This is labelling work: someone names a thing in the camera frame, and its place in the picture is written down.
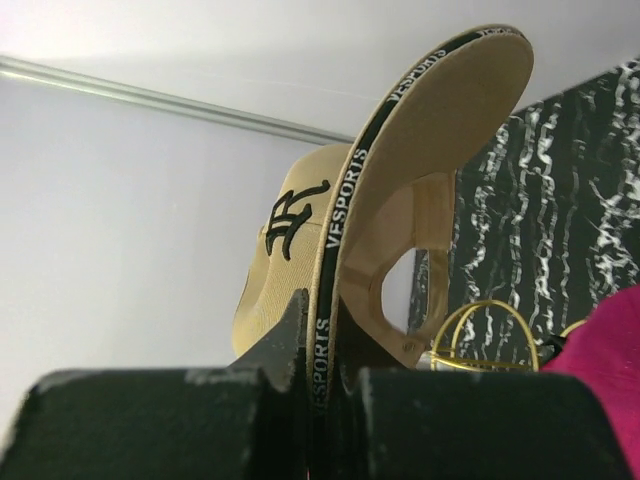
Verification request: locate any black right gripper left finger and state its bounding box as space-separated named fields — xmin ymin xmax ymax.
xmin=1 ymin=290 xmax=309 ymax=479

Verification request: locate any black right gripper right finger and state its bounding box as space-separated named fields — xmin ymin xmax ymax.
xmin=332 ymin=346 xmax=632 ymax=479

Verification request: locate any beige baseball cap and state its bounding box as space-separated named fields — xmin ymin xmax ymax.
xmin=232 ymin=25 xmax=534 ymax=407

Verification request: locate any gold wire hat stand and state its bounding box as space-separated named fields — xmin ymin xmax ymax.
xmin=419 ymin=299 xmax=586 ymax=373

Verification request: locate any magenta mesh cap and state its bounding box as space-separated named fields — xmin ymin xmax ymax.
xmin=541 ymin=286 xmax=640 ymax=478

